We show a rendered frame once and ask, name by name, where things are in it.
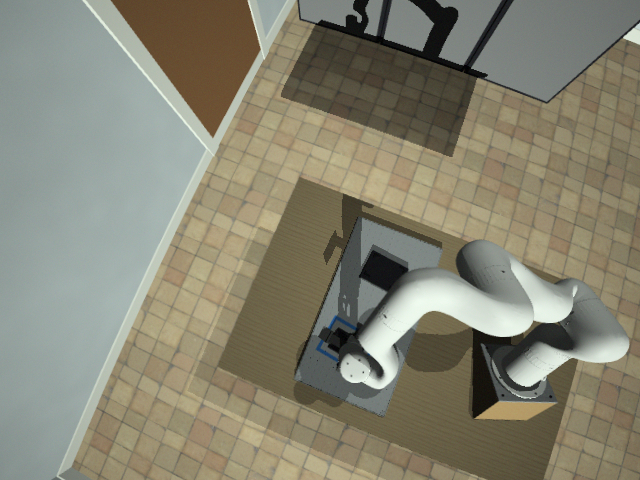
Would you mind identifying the blue tape outline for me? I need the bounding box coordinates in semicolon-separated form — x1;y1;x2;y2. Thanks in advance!
316;315;358;362

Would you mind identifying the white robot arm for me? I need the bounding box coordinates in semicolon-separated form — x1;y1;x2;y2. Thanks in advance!
318;240;629;399

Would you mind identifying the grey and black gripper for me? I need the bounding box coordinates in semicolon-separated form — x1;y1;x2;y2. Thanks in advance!
336;329;362;372

